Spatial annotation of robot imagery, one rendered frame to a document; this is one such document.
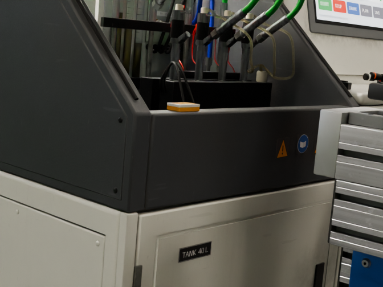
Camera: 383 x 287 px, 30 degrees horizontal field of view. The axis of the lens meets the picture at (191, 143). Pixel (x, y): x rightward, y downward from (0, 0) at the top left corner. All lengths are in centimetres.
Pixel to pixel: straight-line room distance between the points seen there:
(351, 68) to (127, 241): 109
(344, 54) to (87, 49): 101
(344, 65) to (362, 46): 12
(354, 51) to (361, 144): 115
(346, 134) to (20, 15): 66
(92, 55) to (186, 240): 36
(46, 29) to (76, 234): 36
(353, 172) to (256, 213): 46
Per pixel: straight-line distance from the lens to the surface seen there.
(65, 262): 128
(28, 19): 133
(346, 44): 206
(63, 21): 124
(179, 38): 151
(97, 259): 121
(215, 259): 133
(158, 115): 114
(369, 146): 95
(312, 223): 157
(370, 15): 219
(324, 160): 98
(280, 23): 164
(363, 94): 167
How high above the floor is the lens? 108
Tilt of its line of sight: 9 degrees down
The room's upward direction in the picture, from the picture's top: 5 degrees clockwise
